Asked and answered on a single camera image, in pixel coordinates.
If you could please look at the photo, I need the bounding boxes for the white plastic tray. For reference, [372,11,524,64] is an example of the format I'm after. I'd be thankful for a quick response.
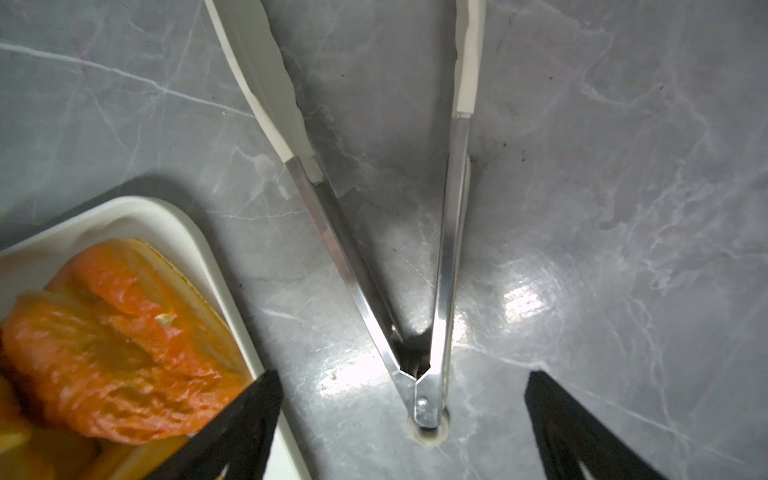
[1,197,309,479]

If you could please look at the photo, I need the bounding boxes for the orange triangular fake bread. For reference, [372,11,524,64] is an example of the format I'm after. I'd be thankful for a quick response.
[1,238,253,445]

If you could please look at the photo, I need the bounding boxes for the steel tongs white tips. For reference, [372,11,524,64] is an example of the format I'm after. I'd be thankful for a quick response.
[206,1,486,447]

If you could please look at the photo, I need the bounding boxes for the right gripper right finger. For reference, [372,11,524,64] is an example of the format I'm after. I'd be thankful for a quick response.
[524,371,663,480]

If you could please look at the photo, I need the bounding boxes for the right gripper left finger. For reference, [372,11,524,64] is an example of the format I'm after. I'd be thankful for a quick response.
[147,370,284,479]

